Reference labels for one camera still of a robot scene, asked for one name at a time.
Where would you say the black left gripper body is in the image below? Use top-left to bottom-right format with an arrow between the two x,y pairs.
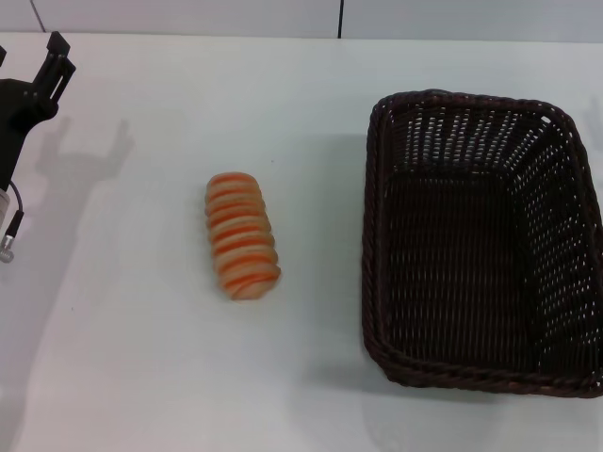
0,78 -> 58,189

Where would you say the orange striped bread loaf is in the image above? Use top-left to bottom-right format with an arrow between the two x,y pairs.
204,171 -> 283,301

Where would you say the dark brown woven basket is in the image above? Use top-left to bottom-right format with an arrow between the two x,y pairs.
361,89 -> 603,400

